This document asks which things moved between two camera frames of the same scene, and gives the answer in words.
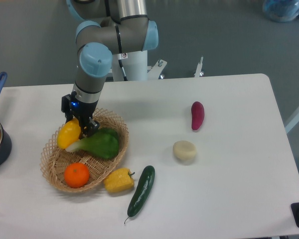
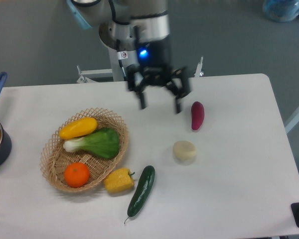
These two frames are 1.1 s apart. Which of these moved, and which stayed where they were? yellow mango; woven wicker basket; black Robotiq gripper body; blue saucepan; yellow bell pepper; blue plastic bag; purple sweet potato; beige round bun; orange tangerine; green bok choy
Moved: black Robotiq gripper body; yellow mango
Stayed: green bok choy; purple sweet potato; woven wicker basket; blue plastic bag; yellow bell pepper; beige round bun; blue saucepan; orange tangerine
